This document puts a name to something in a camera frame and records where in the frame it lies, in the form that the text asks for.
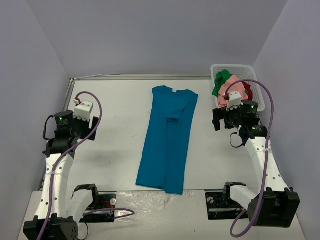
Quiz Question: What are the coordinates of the blue t shirt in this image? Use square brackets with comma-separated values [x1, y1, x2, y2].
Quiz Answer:
[136, 85, 198, 195]

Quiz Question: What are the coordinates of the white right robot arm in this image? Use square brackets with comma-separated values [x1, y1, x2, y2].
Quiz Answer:
[212, 100, 300, 228]

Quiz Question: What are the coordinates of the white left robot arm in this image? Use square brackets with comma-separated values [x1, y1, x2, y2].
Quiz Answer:
[23, 109, 101, 240]

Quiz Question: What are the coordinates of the pink t shirt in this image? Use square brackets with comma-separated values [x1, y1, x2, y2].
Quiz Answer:
[217, 75, 248, 108]

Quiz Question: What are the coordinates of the red t shirt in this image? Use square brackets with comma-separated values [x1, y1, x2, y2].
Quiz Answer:
[242, 81, 253, 101]

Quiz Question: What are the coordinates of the green t shirt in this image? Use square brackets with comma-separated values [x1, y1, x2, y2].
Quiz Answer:
[212, 69, 232, 97]

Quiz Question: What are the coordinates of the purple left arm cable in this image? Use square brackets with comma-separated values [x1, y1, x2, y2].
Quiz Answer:
[34, 91, 136, 240]

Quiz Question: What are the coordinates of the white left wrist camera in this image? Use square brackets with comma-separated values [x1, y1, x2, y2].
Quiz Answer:
[73, 99, 94, 122]

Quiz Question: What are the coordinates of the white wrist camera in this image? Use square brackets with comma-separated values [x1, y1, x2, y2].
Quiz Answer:
[73, 99, 94, 122]
[226, 91, 243, 111]

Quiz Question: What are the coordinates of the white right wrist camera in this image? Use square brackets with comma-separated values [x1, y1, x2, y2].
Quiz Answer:
[226, 91, 243, 111]

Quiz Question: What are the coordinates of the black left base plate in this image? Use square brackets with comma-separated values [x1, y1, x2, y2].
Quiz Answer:
[80, 191, 117, 224]

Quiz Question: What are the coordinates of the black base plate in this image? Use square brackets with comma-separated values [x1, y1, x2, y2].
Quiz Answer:
[80, 191, 117, 224]
[204, 189, 255, 221]

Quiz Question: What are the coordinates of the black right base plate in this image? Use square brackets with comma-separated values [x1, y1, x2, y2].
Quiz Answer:
[204, 189, 255, 221]

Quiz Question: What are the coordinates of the thin black cable loop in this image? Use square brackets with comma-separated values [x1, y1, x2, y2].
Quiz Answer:
[78, 221, 90, 240]

